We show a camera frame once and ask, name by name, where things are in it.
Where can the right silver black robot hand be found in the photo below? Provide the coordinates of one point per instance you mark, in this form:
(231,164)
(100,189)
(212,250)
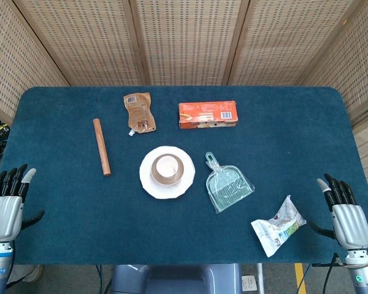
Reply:
(351,222)

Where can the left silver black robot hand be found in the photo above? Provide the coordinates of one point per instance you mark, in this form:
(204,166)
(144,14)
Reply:
(3,214)

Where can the white paper cup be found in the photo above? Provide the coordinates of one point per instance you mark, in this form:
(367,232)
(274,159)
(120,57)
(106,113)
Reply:
(166,167)

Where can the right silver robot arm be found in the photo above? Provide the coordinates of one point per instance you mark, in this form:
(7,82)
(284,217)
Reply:
(363,272)

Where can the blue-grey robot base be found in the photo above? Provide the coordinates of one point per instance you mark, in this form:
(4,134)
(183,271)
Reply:
(174,280)

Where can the white shoe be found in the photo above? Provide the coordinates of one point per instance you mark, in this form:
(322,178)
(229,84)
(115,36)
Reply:
(30,272)

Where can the white snack packet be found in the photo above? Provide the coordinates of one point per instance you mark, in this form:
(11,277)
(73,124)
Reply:
(277,228)

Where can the blue table cloth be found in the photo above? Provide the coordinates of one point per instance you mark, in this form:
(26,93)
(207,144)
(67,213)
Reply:
(79,214)

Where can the metal table leg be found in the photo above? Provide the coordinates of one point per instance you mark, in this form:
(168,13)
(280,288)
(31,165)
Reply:
(260,278)

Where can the white power strip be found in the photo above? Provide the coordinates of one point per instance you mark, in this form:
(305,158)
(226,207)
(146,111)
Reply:
(249,283)

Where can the wooden rolling pin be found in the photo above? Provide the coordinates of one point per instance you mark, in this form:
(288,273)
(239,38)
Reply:
(101,147)

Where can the green dustpan in plastic bag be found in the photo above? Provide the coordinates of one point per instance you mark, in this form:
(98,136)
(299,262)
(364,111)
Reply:
(228,186)

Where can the white plate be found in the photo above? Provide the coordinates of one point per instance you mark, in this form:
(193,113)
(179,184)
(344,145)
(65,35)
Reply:
(168,191)

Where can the brown spout pouch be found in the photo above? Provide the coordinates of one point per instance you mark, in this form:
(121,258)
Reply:
(139,111)

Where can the beige bowl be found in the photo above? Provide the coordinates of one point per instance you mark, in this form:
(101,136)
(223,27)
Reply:
(179,171)

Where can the orange cardboard box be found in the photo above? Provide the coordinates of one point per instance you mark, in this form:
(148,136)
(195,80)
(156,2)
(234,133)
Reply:
(207,114)

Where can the woven bamboo folding screen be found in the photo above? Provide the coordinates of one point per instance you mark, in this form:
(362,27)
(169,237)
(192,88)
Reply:
(184,39)

